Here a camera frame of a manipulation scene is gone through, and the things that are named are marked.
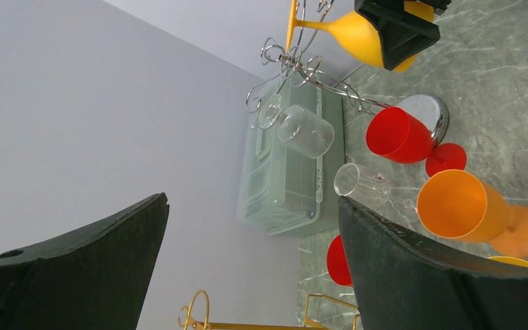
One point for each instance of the silver wire glass rack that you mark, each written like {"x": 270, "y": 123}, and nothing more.
{"x": 301, "y": 72}

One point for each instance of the red goblet back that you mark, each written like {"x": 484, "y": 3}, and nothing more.
{"x": 336, "y": 262}

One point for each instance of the clear ribbed wine glass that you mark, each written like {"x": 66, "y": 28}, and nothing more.
{"x": 297, "y": 127}

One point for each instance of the red goblet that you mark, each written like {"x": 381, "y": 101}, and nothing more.
{"x": 399, "y": 137}
{"x": 336, "y": 262}

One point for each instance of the yellow goblet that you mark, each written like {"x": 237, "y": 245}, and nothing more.
{"x": 354, "y": 34}
{"x": 510, "y": 260}

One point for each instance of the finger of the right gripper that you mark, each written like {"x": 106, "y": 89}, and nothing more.
{"x": 405, "y": 28}

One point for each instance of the red goblet right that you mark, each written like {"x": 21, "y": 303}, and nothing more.
{"x": 399, "y": 137}

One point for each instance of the orange goblet centre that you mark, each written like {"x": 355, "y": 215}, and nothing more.
{"x": 455, "y": 204}

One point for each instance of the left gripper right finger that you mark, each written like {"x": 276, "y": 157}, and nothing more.
{"x": 405, "y": 280}

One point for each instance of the clear glass with red dots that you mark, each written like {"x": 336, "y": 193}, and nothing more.
{"x": 366, "y": 186}

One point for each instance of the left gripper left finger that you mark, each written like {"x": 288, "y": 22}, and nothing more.
{"x": 93, "y": 277}

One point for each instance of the clear plastic storage box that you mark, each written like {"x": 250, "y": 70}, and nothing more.
{"x": 281, "y": 190}

